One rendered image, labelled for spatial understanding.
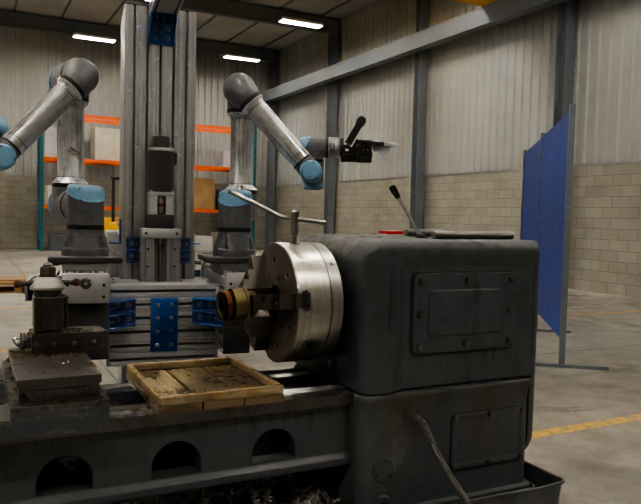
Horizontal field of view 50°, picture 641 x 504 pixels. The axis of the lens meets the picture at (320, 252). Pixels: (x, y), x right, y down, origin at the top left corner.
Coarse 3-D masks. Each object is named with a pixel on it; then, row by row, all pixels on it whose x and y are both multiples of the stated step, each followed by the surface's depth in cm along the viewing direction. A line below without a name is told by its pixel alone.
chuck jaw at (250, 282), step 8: (256, 256) 184; (264, 256) 185; (248, 264) 185; (256, 264) 182; (264, 264) 183; (248, 272) 180; (256, 272) 181; (264, 272) 182; (248, 280) 178; (256, 280) 179; (264, 280) 180; (248, 288) 177; (256, 288) 178; (264, 288) 179; (272, 288) 180
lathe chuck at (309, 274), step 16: (272, 256) 180; (288, 256) 171; (304, 256) 172; (320, 256) 174; (272, 272) 180; (288, 272) 171; (304, 272) 169; (320, 272) 171; (288, 288) 171; (304, 288) 167; (320, 288) 169; (320, 304) 168; (288, 320) 171; (304, 320) 167; (320, 320) 169; (272, 336) 180; (288, 336) 171; (304, 336) 168; (320, 336) 171; (272, 352) 180; (288, 352) 171; (304, 352) 173
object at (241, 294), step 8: (232, 288) 174; (240, 288) 174; (216, 296) 175; (224, 296) 171; (232, 296) 172; (240, 296) 172; (248, 296) 172; (216, 304) 176; (224, 304) 170; (232, 304) 170; (240, 304) 171; (248, 304) 172; (224, 312) 170; (232, 312) 171; (240, 312) 171; (248, 312) 172; (256, 312) 175; (232, 320) 174
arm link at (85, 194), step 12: (72, 192) 218; (84, 192) 218; (96, 192) 220; (60, 204) 225; (72, 204) 218; (84, 204) 218; (96, 204) 220; (72, 216) 218; (84, 216) 218; (96, 216) 220
